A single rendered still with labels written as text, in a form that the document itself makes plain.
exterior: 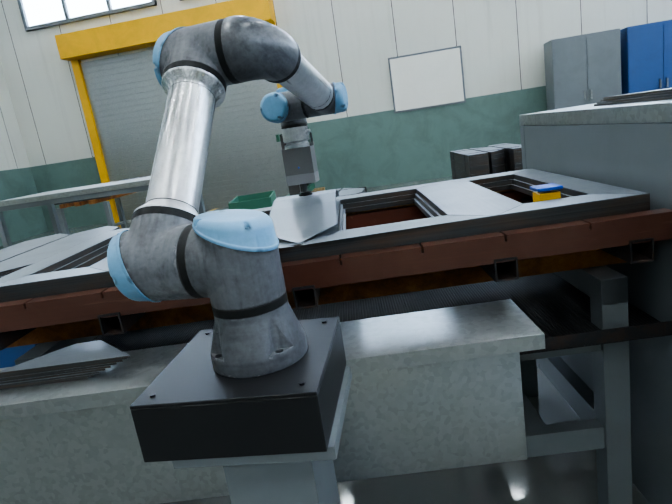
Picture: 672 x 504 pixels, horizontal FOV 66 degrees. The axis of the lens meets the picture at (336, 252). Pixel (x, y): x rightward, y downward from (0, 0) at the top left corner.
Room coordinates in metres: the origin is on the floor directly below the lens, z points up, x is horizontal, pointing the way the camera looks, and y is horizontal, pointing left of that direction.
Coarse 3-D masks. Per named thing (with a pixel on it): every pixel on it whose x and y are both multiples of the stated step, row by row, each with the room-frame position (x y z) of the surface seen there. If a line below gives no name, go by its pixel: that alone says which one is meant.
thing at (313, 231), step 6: (306, 228) 1.24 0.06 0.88; (312, 228) 1.23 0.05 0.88; (318, 228) 1.22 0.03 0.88; (324, 228) 1.22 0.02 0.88; (276, 234) 1.23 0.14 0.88; (282, 234) 1.22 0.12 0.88; (288, 234) 1.22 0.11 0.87; (294, 234) 1.21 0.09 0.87; (300, 234) 1.20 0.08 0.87; (306, 234) 1.20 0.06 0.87; (312, 234) 1.19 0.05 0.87
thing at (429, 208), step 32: (416, 192) 1.78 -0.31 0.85; (576, 192) 1.27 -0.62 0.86; (384, 224) 1.22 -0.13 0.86; (448, 224) 1.13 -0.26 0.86; (480, 224) 1.12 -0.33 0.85; (512, 224) 1.12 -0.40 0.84; (544, 224) 1.12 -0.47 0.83; (96, 256) 1.59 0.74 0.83; (288, 256) 1.15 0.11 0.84; (320, 256) 1.14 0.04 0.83; (0, 288) 1.18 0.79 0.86; (32, 288) 1.18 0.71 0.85; (64, 288) 1.17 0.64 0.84; (96, 288) 1.17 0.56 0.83
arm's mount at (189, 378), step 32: (320, 320) 0.88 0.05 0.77; (192, 352) 0.82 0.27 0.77; (320, 352) 0.74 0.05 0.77; (160, 384) 0.72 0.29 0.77; (192, 384) 0.70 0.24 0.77; (224, 384) 0.68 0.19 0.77; (256, 384) 0.67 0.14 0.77; (288, 384) 0.65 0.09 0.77; (320, 384) 0.65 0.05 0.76; (160, 416) 0.65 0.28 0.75; (192, 416) 0.65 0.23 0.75; (224, 416) 0.64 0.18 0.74; (256, 416) 0.63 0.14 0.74; (288, 416) 0.63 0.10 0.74; (320, 416) 0.62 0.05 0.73; (160, 448) 0.66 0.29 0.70; (192, 448) 0.65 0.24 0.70; (224, 448) 0.64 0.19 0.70; (256, 448) 0.63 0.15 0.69; (288, 448) 0.63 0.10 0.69; (320, 448) 0.62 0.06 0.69
